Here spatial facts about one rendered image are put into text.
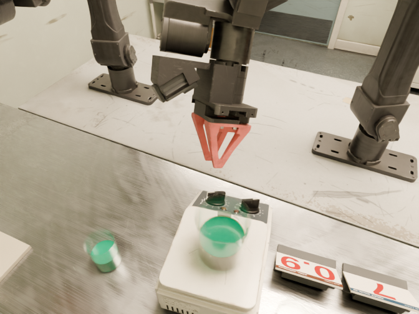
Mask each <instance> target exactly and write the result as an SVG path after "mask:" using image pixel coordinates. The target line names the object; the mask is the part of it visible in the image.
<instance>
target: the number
mask: <svg viewBox="0 0 419 314"><path fill-rule="evenodd" d="M346 275H347V278H348V280H349V282H350V284H351V286H352V288H356V289H358V290H361V291H365V292H368V293H372V294H374V295H378V296H381V297H385V298H388V299H391V300H395V301H397V302H401V303H405V304H407V305H411V306H414V307H417V308H419V305H418V304H417V302H416V301H415V300H414V299H413V297H412V296H411V295H410V294H409V292H407V291H404V290H400V289H398V288H394V287H390V286H388V285H384V284H381V283H377V282H373V281H370V280H367V279H364V278H360V277H356V276H353V275H350V274H346Z"/></svg>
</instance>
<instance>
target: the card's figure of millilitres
mask: <svg viewBox="0 0 419 314"><path fill-rule="evenodd" d="M278 265H280V266H283V267H286V268H289V269H293V270H296V271H299V272H303V273H305V274H309V275H313V276H316V277H319V278H323V279H326V280H330V281H332V282H336V283H340V282H339V279H338V277H337V274H336V272H335V270H333V269H330V268H327V267H323V266H320V265H316V264H312V263H310V262H306V261H303V260H299V259H295V258H293V257H289V256H286V255H282V254H279V256H278Z"/></svg>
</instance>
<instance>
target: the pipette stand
mask: <svg viewBox="0 0 419 314"><path fill-rule="evenodd" d="M31 248H32V247H31V246H30V245H28V244H26V243H23V242H21V241H19V240H17V239H15V238H13V237H11V236H9V235H7V234H5V233H3V232H1V231H0V282H1V281H2V280H3V279H4V277H5V276H6V275H7V274H8V273H9V272H10V271H11V270H12V269H13V268H14V267H15V266H16V265H17V263H18V262H19V261H20V260H21V259H22V258H23V257H24V256H25V255H26V254H27V253H28V252H29V251H30V249H31Z"/></svg>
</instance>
